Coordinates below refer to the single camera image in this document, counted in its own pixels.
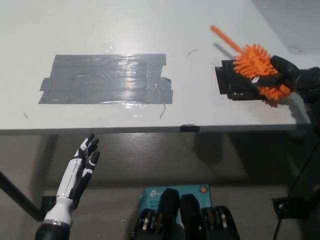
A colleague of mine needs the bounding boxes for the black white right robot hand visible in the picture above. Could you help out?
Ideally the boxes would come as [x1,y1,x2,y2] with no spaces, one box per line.
[249,54,300,93]

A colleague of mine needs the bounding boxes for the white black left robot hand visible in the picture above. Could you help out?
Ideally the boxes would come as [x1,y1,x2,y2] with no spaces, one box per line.
[55,133,101,209]

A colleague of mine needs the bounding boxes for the orange microfibre duster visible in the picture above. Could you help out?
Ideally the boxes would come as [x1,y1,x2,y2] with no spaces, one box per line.
[209,24,291,107]

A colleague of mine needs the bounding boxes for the black robot body blocks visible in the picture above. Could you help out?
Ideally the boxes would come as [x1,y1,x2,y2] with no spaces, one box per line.
[129,187,241,240]

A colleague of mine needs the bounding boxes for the black floor plate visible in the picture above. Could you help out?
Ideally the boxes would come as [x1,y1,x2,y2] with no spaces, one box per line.
[41,195,57,221]
[271,196,311,220]

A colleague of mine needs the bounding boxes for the black tape patch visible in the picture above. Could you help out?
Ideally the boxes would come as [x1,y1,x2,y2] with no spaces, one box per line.
[214,59,270,102]

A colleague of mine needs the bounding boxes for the black table leg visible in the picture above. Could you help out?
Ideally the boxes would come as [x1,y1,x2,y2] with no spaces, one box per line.
[0,169,46,222]

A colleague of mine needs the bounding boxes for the teal router box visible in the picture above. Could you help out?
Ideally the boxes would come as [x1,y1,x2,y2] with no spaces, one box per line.
[138,184,213,221]

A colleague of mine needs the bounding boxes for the grey duct tape patch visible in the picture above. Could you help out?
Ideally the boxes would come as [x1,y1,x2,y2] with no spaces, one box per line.
[37,53,175,105]

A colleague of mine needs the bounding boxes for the thin black cable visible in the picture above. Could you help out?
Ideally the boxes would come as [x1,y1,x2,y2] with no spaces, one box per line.
[273,144,320,240]

